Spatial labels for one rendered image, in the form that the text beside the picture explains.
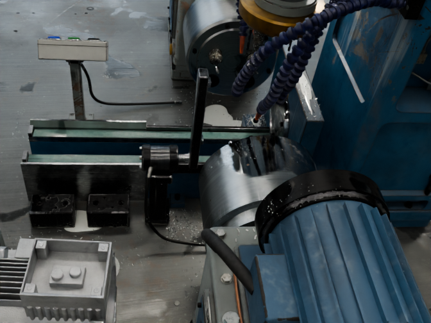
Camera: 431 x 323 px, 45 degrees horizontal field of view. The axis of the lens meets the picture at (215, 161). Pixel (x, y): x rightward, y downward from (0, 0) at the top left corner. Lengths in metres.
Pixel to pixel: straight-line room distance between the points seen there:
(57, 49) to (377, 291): 1.03
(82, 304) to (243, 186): 0.34
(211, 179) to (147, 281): 0.33
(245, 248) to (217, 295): 0.09
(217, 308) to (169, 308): 0.41
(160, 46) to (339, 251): 1.37
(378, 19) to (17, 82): 1.10
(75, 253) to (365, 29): 0.75
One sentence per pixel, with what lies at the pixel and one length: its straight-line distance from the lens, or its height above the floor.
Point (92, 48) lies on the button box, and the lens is 1.38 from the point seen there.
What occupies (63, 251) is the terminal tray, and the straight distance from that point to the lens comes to 0.88.
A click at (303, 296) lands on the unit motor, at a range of 0.62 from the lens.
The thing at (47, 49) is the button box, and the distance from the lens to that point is 1.39.
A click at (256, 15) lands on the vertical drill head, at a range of 1.04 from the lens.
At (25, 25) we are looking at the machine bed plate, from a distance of 2.00.
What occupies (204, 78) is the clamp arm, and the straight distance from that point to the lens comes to 1.00.
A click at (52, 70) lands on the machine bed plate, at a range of 1.77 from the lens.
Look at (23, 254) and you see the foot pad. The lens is 0.94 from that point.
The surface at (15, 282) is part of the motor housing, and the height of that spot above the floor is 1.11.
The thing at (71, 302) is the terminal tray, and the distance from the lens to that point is 0.82.
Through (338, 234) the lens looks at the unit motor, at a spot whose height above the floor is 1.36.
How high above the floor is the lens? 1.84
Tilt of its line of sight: 45 degrees down
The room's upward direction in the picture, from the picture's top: 9 degrees clockwise
